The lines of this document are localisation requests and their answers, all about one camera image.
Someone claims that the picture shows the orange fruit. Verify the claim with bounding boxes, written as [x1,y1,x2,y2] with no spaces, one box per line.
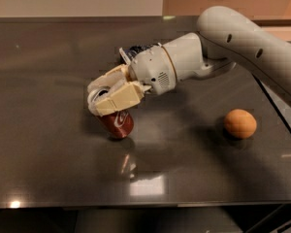
[224,109,257,139]

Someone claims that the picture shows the blue chip bag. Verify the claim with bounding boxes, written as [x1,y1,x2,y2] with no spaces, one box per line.
[118,43,161,65]

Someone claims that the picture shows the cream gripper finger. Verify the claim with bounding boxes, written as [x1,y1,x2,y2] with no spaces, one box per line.
[87,81,151,117]
[87,64,131,99]

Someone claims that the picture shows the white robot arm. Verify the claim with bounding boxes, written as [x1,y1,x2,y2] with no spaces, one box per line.
[87,6,291,117]

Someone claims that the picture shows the red coke can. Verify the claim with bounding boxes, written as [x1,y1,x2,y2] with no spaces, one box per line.
[87,87,134,139]

